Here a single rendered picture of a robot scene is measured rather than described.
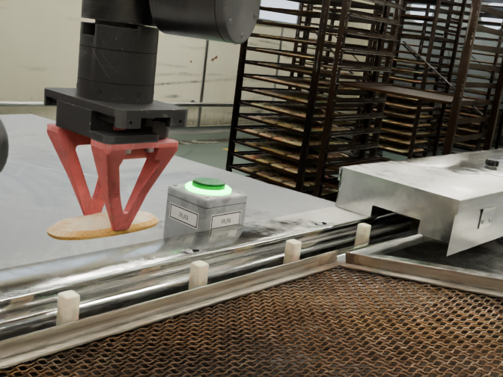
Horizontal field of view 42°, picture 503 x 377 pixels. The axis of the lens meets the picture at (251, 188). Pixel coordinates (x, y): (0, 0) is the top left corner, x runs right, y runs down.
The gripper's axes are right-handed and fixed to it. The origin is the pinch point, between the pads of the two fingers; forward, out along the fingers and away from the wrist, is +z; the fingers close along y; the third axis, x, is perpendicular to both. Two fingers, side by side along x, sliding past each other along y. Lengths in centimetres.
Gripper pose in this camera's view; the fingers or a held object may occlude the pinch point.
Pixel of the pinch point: (106, 212)
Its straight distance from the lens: 53.5
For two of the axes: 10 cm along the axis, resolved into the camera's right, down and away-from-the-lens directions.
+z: -1.2, 9.6, 2.4
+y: -7.2, -2.5, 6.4
